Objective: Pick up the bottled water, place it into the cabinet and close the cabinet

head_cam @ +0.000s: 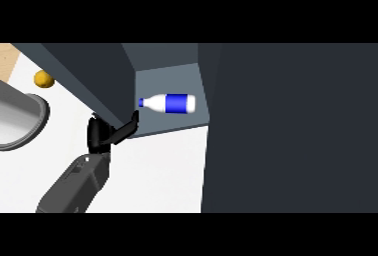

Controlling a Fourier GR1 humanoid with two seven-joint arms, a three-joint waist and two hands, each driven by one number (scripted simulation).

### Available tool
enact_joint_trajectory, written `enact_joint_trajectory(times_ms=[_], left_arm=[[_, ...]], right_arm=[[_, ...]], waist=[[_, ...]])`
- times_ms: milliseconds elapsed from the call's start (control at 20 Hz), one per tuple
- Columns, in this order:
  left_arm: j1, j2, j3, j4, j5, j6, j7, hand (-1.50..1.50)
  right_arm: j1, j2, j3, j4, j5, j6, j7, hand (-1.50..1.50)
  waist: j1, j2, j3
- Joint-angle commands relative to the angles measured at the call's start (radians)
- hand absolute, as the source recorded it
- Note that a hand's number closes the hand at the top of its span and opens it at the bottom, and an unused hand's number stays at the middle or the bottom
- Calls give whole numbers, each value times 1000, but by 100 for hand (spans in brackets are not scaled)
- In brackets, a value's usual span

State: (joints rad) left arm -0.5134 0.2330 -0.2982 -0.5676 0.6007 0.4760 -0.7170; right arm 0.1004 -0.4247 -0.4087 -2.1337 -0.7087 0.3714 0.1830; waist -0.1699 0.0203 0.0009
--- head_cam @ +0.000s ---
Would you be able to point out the dark grey cabinet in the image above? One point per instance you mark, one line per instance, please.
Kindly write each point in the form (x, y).
(286, 130)

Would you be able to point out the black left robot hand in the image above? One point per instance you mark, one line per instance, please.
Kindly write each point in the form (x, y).
(98, 133)

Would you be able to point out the dark grey cabinet door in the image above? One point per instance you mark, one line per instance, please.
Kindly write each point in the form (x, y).
(84, 76)

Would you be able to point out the grey metal sink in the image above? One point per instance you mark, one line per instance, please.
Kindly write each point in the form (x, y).
(20, 116)

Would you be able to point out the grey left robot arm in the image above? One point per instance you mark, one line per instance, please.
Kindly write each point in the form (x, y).
(79, 183)

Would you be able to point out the pale wooden board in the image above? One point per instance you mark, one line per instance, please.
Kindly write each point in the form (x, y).
(8, 60)

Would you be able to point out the yellow round fruit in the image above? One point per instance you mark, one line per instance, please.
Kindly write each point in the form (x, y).
(44, 79)

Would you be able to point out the white bottle with blue label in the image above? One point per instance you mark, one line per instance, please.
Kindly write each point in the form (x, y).
(172, 103)

